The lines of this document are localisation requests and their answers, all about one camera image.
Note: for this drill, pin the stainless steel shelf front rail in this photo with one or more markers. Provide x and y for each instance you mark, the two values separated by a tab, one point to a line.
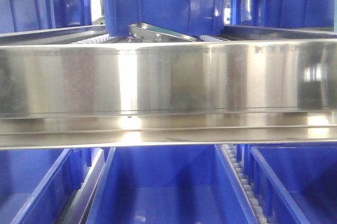
107	95

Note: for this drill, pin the steel diagonal guide rail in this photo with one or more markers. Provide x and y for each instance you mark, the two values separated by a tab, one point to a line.
150	33

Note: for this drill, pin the dark blue bin upper centre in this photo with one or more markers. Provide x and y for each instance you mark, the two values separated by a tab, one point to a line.
191	17

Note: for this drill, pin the dark blue bin lower centre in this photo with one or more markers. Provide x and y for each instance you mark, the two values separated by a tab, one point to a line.
169	184

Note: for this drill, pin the dark blue bin lower left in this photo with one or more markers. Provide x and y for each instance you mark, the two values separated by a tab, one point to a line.
36	185

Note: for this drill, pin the dark blue bin lower right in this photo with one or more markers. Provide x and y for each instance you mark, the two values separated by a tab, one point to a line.
296	184

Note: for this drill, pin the dark blue bin upper left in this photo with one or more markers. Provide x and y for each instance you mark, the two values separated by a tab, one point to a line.
26	15

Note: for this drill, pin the steel lane divider rail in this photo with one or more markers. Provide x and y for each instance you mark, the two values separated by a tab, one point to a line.
89	189

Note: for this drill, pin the white roller track strip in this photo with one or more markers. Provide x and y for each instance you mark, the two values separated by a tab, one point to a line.
247	188

